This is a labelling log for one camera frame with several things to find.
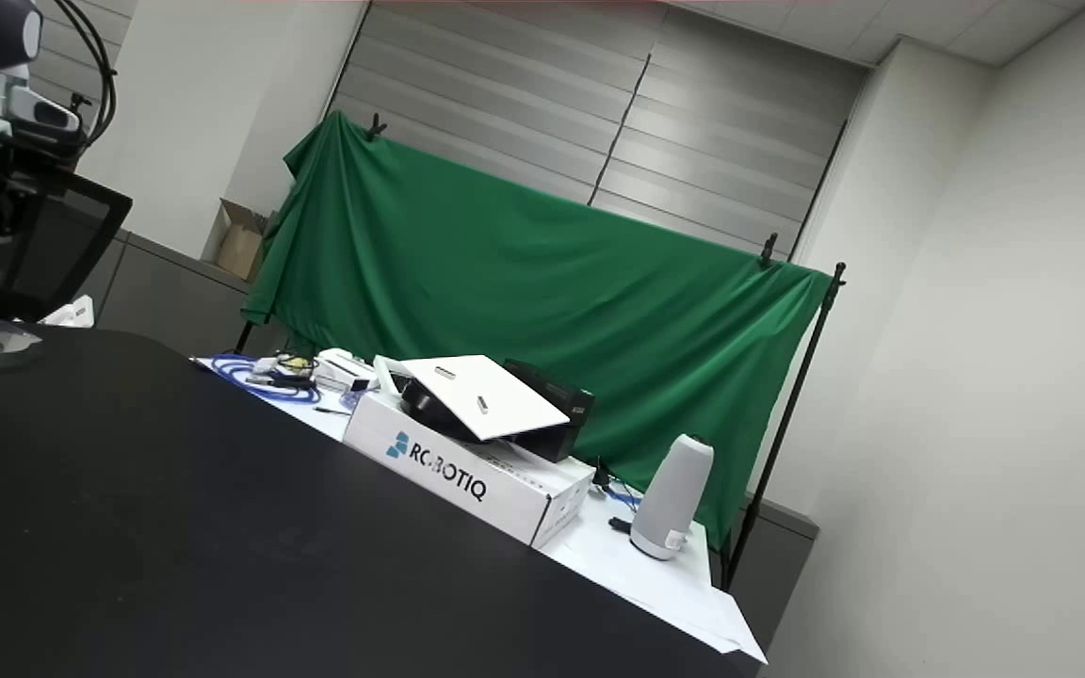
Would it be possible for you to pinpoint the black box with white lid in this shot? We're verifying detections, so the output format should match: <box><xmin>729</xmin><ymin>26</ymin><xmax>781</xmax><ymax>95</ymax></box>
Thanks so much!
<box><xmin>397</xmin><ymin>355</ymin><xmax>592</xmax><ymax>461</ymax></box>

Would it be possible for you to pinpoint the white Robotiq cardboard box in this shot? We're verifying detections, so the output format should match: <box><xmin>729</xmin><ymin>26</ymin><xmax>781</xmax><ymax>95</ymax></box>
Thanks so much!
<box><xmin>344</xmin><ymin>396</ymin><xmax>592</xmax><ymax>548</ymax></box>

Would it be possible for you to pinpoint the green backdrop cloth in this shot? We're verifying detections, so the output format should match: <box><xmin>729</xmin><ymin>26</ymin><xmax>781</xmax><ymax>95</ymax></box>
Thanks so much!
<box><xmin>240</xmin><ymin>113</ymin><xmax>831</xmax><ymax>544</ymax></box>

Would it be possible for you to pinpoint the white upright device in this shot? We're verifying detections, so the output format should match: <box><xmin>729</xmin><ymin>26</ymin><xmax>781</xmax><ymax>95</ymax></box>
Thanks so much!
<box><xmin>628</xmin><ymin>434</ymin><xmax>717</xmax><ymax>560</ymax></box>

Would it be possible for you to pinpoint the black backdrop stand pole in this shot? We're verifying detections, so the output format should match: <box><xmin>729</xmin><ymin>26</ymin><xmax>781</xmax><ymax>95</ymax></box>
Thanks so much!
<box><xmin>717</xmin><ymin>262</ymin><xmax>848</xmax><ymax>588</ymax></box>

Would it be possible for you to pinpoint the white table cover sheet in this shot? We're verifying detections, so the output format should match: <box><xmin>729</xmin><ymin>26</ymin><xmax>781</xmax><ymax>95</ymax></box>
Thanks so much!
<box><xmin>204</xmin><ymin>351</ymin><xmax>765</xmax><ymax>658</ymax></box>

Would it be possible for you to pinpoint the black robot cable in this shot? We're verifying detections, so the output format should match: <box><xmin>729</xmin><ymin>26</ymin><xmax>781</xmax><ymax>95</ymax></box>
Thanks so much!
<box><xmin>54</xmin><ymin>0</ymin><xmax>119</xmax><ymax>145</ymax></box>

